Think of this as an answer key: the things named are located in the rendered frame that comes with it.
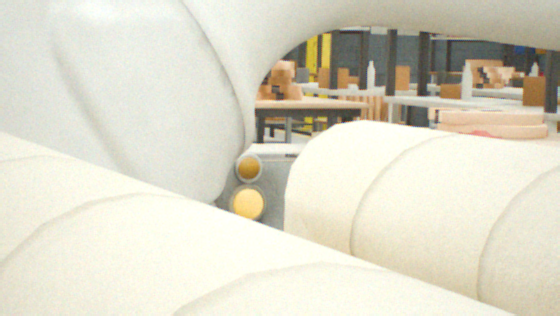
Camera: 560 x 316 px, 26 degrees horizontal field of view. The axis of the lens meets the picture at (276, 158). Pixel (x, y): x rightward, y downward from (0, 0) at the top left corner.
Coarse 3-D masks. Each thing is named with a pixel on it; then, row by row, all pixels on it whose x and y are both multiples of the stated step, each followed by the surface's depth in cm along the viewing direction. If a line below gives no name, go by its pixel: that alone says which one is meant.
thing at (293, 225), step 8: (288, 200) 24; (288, 208) 24; (288, 216) 24; (296, 216) 24; (288, 224) 24; (296, 224) 24; (288, 232) 24; (296, 232) 24; (304, 232) 24; (312, 240) 24
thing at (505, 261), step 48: (336, 144) 24; (384, 144) 22; (432, 144) 21; (480, 144) 20; (528, 144) 20; (288, 192) 25; (336, 192) 23; (384, 192) 21; (432, 192) 20; (480, 192) 19; (528, 192) 18; (336, 240) 23; (384, 240) 21; (432, 240) 20; (480, 240) 18; (528, 240) 17; (480, 288) 18; (528, 288) 17
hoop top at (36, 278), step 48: (0, 144) 17; (0, 192) 14; (48, 192) 13; (96, 192) 12; (144, 192) 12; (0, 240) 12; (48, 240) 11; (96, 240) 11; (144, 240) 10; (192, 240) 10; (240, 240) 9; (288, 240) 10; (0, 288) 12; (48, 288) 10; (96, 288) 10; (144, 288) 9; (192, 288) 9; (240, 288) 8; (288, 288) 8; (336, 288) 8; (384, 288) 8; (432, 288) 8
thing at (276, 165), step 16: (256, 144) 128; (272, 144) 128; (288, 144) 129; (304, 144) 130; (272, 160) 120; (288, 160) 120; (272, 176) 120; (288, 176) 120; (224, 192) 118; (272, 192) 120; (224, 208) 118; (272, 208) 120; (272, 224) 120
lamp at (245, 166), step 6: (240, 156) 118; (246, 156) 118; (252, 156) 118; (240, 162) 118; (246, 162) 118; (252, 162) 118; (258, 162) 119; (234, 168) 118; (240, 168) 118; (246, 168) 118; (252, 168) 118; (258, 168) 118; (240, 174) 118; (246, 174) 118; (252, 174) 118; (258, 174) 119; (240, 180) 118; (246, 180) 118; (252, 180) 119
